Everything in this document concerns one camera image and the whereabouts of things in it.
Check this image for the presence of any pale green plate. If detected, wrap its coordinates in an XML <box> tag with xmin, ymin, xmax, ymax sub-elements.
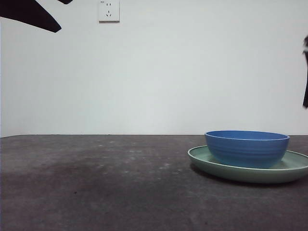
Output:
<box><xmin>187</xmin><ymin>145</ymin><xmax>308</xmax><ymax>184</ymax></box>

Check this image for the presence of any blue ribbed bowl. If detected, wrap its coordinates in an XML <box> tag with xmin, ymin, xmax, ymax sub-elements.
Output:
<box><xmin>205</xmin><ymin>130</ymin><xmax>290</xmax><ymax>169</ymax></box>

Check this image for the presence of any white wall socket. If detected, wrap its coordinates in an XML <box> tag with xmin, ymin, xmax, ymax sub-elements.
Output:
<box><xmin>98</xmin><ymin>0</ymin><xmax>120</xmax><ymax>24</ymax></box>

